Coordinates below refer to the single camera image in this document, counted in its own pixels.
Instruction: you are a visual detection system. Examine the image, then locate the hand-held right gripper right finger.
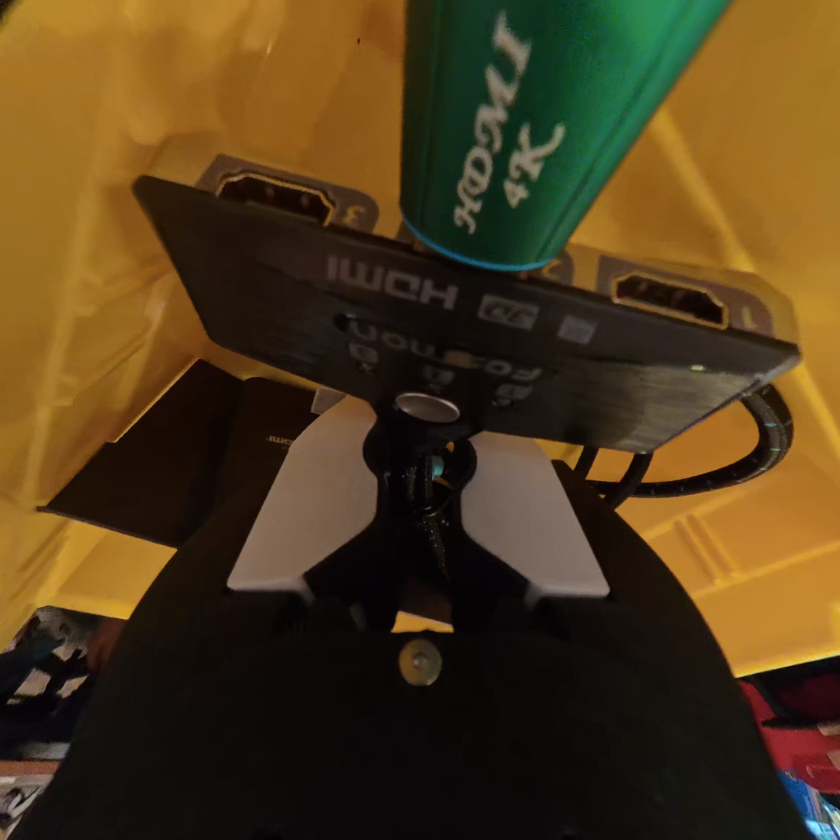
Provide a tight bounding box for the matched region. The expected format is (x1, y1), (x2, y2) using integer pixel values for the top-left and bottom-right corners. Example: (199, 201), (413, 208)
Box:
(458, 433), (611, 610)

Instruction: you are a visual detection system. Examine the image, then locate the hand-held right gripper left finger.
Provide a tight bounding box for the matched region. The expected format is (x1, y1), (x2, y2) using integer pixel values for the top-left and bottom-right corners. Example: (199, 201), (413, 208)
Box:
(226, 397), (382, 603)

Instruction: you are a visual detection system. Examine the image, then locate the black cable with green plug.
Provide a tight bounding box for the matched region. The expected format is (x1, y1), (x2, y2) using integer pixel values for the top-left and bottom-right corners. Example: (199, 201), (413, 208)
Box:
(399, 0), (796, 509)

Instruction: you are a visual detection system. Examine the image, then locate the yellow plastic bin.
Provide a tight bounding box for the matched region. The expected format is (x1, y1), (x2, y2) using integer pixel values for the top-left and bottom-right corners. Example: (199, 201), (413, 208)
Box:
(0, 0), (840, 677)

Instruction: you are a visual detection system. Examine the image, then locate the black bin divider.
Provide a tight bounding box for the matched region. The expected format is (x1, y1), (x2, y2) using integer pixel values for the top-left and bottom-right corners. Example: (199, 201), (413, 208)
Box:
(37, 357), (247, 549)

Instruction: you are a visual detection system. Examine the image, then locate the red plastic object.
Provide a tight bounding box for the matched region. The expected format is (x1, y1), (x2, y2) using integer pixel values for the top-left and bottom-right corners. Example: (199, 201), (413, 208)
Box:
(738, 676), (840, 778)

